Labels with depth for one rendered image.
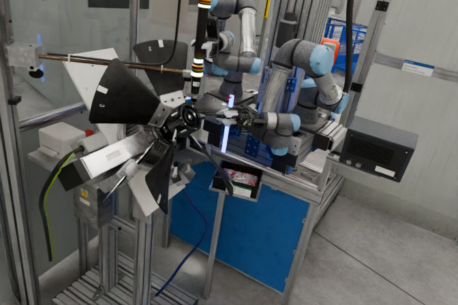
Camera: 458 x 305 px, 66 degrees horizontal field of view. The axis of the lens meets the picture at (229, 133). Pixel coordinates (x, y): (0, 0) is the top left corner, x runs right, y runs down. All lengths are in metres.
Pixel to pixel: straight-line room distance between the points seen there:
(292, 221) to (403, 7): 1.77
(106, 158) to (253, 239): 1.09
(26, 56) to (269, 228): 1.38
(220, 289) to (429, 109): 1.98
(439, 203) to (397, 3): 1.59
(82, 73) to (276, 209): 1.13
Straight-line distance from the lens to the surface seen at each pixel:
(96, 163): 1.22
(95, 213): 1.67
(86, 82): 1.48
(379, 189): 3.30
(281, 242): 1.98
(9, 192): 1.75
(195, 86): 1.38
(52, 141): 1.75
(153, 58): 1.45
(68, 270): 2.43
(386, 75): 2.98
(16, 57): 1.47
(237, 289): 2.33
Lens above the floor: 1.75
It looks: 25 degrees down
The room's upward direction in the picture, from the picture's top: 9 degrees clockwise
